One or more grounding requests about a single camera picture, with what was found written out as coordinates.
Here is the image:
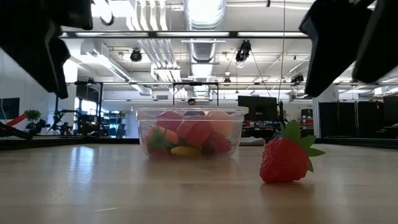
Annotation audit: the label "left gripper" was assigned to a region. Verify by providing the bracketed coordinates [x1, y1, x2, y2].
[0, 0, 94, 100]

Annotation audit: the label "background potted plant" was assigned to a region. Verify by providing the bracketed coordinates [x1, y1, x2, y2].
[24, 109, 42, 123]

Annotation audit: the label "red round plastic fruit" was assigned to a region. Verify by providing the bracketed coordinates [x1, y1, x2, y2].
[155, 111, 184, 133]

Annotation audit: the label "orange plastic tangerine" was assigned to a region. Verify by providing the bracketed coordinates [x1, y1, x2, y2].
[147, 124, 180, 146]

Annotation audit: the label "black wall screen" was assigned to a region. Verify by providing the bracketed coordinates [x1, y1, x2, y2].
[0, 97, 21, 120]

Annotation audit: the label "grey folded cloth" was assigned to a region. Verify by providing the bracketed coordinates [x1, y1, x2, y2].
[239, 136, 267, 147]

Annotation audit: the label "black partition screens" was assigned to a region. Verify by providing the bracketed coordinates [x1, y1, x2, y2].
[318, 101, 398, 139]

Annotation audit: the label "plastic peach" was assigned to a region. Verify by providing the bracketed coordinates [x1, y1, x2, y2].
[206, 111, 233, 138]

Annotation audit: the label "black overhead crossbar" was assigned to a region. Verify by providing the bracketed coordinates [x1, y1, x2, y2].
[60, 30, 309, 39]

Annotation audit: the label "yellow plastic banana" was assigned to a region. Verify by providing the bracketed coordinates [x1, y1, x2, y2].
[170, 145, 203, 157]

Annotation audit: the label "red plastic strawberry green leaves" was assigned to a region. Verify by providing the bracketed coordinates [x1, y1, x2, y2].
[259, 119, 326, 184]
[146, 127, 175, 156]
[203, 132, 233, 155]

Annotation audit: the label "black background rig frame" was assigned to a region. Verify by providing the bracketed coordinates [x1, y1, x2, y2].
[67, 81, 105, 136]

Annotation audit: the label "black computer monitor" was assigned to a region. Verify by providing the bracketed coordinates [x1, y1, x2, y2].
[238, 95, 278, 123]

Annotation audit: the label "black aluminium table frame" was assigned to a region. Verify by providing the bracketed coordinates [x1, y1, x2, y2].
[0, 136, 398, 151]

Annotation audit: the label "silver ventilation duct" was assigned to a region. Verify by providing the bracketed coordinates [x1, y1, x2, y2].
[182, 0, 227, 63]

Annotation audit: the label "red grooved plastic fruit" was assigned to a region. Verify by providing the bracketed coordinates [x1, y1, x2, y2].
[176, 115, 213, 147]

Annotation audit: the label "clear plastic tupperware container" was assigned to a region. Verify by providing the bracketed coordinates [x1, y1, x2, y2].
[132, 105, 249, 159]

